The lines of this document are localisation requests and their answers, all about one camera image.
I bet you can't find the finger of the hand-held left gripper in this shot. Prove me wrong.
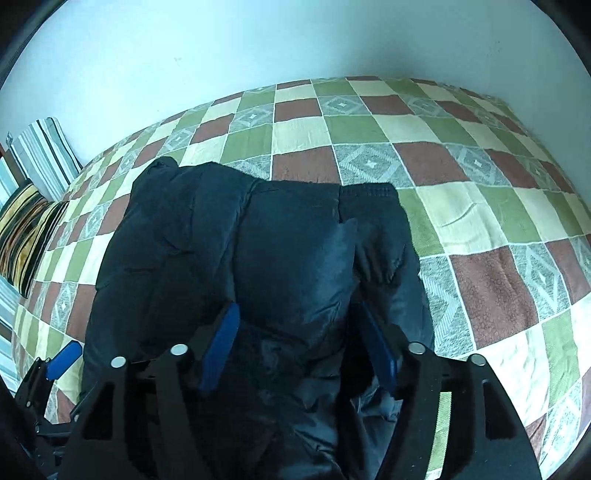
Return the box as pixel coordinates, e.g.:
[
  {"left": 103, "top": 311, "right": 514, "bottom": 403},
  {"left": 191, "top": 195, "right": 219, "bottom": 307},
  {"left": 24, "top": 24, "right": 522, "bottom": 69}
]
[{"left": 13, "top": 340, "right": 84, "bottom": 437}]

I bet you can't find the yellow black striped pillow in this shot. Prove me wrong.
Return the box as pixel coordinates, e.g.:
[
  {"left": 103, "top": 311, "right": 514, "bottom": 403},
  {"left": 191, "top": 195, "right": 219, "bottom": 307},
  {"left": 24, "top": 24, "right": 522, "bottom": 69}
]
[{"left": 0, "top": 184, "right": 69, "bottom": 298}]

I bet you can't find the white striped pillow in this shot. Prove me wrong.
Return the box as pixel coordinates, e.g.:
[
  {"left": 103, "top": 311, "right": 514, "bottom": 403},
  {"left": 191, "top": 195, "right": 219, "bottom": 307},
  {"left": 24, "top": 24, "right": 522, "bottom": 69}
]
[{"left": 10, "top": 117, "right": 85, "bottom": 202}]

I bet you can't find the checkered patchwork bed sheet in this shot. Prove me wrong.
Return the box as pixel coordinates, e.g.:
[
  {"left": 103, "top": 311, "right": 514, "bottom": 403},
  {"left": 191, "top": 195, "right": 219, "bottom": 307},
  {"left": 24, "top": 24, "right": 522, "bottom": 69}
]
[{"left": 11, "top": 78, "right": 591, "bottom": 480}]

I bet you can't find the blue striped cloth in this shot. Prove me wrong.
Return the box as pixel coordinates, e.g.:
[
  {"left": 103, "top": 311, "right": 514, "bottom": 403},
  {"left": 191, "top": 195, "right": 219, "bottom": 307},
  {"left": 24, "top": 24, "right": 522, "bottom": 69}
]
[{"left": 0, "top": 277, "right": 21, "bottom": 393}]

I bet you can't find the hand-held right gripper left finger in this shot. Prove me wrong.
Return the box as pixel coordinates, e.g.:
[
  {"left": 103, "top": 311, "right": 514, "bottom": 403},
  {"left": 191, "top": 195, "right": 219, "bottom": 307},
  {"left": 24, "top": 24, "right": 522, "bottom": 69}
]
[{"left": 58, "top": 302, "right": 242, "bottom": 480}]

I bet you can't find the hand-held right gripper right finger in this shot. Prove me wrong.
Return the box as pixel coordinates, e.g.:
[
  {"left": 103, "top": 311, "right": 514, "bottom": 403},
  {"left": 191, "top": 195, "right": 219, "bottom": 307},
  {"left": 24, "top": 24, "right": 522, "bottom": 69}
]
[{"left": 358, "top": 302, "right": 542, "bottom": 480}]

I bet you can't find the black puffer jacket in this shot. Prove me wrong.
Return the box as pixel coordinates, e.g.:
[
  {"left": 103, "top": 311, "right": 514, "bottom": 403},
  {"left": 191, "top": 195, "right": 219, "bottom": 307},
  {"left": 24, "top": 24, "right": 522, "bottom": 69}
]
[{"left": 69, "top": 157, "right": 437, "bottom": 480}]

